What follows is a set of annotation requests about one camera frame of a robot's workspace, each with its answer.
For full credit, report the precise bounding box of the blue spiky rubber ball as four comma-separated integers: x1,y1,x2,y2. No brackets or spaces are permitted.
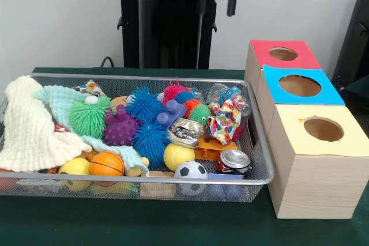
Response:
125,87,165,123
132,120,170,169

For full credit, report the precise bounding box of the orange toy basketball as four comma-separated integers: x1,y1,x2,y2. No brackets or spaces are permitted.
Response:
89,152,125,177

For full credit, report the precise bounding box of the cream knitted cloth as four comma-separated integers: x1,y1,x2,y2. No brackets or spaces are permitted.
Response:
0,75,93,173

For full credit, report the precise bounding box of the black monitor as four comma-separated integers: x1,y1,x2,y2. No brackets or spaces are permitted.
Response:
332,0,369,100

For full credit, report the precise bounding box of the black and white soccer ball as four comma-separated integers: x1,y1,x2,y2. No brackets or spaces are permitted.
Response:
174,161,209,196

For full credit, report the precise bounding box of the purple knobby ball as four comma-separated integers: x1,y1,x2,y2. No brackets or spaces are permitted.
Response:
103,105,140,147

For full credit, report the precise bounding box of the wooden box with three holes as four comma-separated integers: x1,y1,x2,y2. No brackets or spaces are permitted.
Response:
244,40,369,219

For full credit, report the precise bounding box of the multicolour patterned cloth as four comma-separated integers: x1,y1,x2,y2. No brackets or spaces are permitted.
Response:
206,95,247,146

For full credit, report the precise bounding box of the green spiky rubber ball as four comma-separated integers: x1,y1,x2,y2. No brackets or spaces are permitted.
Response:
69,95,112,139

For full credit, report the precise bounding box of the mint green cloth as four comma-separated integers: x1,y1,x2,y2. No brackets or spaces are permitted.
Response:
36,85,149,172

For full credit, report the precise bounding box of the yellow tennis ball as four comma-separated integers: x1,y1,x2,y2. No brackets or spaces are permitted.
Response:
163,143,196,172

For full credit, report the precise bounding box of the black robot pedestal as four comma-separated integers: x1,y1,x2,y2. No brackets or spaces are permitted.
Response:
111,0,231,69

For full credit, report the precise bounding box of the clear mesh bin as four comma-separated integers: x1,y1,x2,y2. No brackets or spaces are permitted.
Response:
0,73,274,203

